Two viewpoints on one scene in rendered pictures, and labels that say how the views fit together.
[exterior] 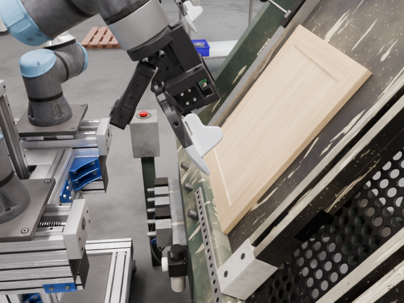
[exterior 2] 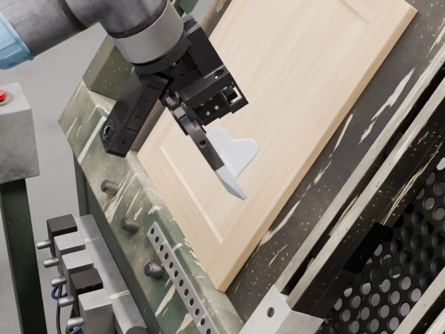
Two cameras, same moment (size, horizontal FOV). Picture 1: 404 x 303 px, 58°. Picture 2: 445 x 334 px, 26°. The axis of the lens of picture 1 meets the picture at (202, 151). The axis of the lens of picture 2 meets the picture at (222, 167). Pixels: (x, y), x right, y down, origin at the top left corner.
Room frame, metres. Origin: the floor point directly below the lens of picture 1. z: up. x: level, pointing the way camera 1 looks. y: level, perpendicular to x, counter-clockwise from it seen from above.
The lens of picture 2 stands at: (-0.43, 0.25, 2.00)
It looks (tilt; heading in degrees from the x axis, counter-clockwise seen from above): 35 degrees down; 345
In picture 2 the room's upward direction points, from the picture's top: straight up
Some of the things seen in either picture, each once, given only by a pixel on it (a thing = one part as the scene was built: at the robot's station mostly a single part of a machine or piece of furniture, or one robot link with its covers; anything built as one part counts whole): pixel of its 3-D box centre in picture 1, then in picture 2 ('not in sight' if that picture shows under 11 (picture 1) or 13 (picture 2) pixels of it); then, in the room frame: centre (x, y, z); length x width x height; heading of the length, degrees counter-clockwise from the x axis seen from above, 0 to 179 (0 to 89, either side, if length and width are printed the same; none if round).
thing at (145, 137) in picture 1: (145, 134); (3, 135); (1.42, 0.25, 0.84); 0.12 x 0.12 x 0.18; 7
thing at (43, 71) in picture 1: (41, 72); not in sight; (1.19, 0.55, 1.20); 0.13 x 0.12 x 0.14; 159
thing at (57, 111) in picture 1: (47, 104); not in sight; (1.19, 0.55, 1.09); 0.15 x 0.15 x 0.10
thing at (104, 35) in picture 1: (109, 37); not in sight; (6.07, 1.53, 0.05); 1.12 x 0.75 x 0.10; 2
